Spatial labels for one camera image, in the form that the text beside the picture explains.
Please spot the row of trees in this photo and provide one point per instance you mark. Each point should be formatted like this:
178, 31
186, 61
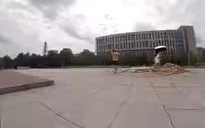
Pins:
56, 58

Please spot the raised paved platform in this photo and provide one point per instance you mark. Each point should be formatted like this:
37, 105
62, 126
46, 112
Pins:
13, 81

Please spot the grey paved plaza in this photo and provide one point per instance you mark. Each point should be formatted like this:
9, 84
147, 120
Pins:
123, 100

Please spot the pile of wooden planks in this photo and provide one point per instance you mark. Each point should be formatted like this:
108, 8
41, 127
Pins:
165, 68

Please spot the long grey windowed building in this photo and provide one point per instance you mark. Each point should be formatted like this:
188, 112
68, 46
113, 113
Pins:
143, 41

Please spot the tower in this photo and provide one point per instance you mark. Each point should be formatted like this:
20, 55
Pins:
45, 48

